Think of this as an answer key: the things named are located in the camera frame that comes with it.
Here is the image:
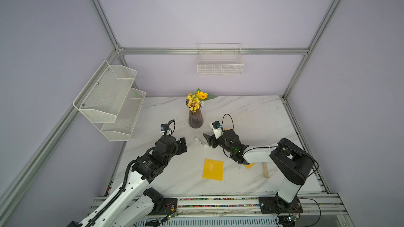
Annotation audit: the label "green head wooden hammer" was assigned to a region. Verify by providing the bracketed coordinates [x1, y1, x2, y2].
[263, 162, 269, 179]

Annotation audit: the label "white mesh upper shelf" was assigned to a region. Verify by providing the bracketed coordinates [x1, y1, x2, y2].
[73, 61, 137, 124]

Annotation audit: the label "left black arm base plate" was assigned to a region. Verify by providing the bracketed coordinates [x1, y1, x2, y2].
[147, 198, 178, 216]

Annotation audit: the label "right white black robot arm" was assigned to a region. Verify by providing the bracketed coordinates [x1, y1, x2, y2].
[203, 128, 318, 207]

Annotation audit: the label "white mesh shelf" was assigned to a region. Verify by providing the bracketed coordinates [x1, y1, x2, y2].
[101, 88, 146, 141]
[73, 61, 137, 124]

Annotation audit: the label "white mesh lower shelf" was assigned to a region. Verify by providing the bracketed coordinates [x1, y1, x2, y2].
[101, 88, 146, 141]

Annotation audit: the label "white glue stick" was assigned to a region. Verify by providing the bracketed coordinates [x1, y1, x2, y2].
[194, 136, 208, 148]

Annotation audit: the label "white wire wall basket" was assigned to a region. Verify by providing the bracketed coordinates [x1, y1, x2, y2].
[197, 43, 244, 76]

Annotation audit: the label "dark ribbed vase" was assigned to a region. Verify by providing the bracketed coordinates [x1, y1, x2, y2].
[188, 109, 204, 129]

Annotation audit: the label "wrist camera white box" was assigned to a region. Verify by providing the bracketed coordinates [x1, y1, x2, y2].
[161, 124, 172, 135]
[210, 121, 223, 140]

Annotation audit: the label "yellow artificial flowers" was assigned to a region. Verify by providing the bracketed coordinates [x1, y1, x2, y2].
[186, 89, 217, 113]

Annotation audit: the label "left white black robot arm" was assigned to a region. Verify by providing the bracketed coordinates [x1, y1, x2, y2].
[68, 135, 187, 227]

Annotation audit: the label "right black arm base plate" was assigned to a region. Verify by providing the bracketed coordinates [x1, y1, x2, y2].
[258, 195, 303, 214]

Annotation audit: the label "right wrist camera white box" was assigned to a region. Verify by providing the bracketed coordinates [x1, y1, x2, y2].
[210, 121, 223, 140]

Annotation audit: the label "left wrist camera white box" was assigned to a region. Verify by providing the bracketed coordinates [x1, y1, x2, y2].
[161, 124, 172, 135]

